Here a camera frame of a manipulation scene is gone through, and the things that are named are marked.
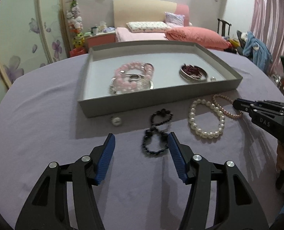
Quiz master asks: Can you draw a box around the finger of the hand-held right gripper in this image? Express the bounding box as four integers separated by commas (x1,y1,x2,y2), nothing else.
233,98,284,109
235,105,284,117

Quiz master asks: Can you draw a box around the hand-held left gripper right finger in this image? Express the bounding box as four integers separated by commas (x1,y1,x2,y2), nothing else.
167,132,271,230

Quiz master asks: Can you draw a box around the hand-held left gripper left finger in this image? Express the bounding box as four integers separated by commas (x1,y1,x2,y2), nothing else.
15,133,116,230

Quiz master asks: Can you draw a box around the pink pearl bracelet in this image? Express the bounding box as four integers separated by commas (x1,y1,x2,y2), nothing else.
212,94,244,120

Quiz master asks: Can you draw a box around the white pearl bracelet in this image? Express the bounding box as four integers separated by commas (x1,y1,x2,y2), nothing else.
188,98,226,139

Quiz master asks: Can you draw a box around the black bead bracelet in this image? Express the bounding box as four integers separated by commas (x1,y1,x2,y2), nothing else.
142,109,174,155

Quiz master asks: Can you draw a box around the wide silver bangle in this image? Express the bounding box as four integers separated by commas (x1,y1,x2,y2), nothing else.
180,64,208,84

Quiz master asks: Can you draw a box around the dark red bead bracelet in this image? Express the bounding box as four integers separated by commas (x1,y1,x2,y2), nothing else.
182,63,203,78

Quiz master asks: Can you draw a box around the thin silver bangle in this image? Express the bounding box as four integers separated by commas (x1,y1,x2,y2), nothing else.
109,73,154,95

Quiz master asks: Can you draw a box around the grey cardboard tray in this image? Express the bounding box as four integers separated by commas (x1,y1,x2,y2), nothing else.
78,40,243,118

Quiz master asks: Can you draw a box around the pink bead bracelet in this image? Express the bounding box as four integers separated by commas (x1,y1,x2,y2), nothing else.
113,62,155,93

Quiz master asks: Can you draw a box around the person's right hand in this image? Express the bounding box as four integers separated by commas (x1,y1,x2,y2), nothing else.
276,141,284,172

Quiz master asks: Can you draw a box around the purple tablecloth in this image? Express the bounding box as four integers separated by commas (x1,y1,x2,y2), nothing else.
0,50,284,230

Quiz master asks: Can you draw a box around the blue garment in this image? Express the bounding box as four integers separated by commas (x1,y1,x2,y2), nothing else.
243,31,273,69

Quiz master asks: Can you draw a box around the colourful toy pile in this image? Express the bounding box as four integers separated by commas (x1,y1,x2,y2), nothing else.
225,37,239,49

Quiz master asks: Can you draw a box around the dark wooden chair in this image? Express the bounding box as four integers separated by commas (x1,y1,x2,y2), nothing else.
217,18,232,37

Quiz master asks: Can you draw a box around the salmon quilt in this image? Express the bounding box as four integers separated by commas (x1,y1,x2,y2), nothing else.
165,26,231,51

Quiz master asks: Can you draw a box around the pink curtain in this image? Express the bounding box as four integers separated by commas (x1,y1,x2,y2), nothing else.
251,0,284,58

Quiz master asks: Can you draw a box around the floral cushion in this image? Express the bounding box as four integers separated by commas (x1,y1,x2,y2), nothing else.
164,12,185,27

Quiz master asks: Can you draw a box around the red trash bin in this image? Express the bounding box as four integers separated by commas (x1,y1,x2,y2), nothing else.
69,47,87,58

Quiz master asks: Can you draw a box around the orange bedside table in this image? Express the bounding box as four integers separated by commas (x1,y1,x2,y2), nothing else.
84,32,116,49

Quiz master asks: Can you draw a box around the flat patterned pillow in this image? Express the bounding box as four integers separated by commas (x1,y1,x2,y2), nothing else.
126,21,172,33

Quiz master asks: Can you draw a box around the bed with pink sheet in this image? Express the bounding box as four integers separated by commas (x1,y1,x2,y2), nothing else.
115,26,231,51

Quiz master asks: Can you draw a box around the cream and pink headboard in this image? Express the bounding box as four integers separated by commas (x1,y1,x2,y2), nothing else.
113,0,190,28

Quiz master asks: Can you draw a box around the plush toy column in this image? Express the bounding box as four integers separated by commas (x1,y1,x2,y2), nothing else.
66,0,85,49

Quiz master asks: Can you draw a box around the floral sliding door wardrobe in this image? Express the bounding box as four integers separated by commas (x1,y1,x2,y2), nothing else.
0,0,69,125

